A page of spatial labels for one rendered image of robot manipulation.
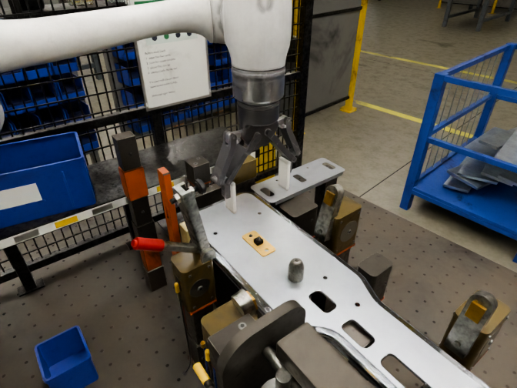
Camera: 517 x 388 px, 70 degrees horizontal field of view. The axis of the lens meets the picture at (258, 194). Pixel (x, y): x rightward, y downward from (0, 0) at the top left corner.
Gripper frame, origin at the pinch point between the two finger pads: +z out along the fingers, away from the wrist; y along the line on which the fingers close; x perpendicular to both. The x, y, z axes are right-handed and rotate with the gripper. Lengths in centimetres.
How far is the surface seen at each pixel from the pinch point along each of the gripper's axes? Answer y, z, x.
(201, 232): 14.7, 1.6, 1.8
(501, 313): -19.4, 9.2, 42.8
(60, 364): 46, 43, -20
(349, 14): -262, 12, -205
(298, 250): -5.8, 13.6, 7.2
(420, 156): -171, 71, -55
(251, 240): 0.8, 13.3, -1.5
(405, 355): -3.0, 13.7, 36.5
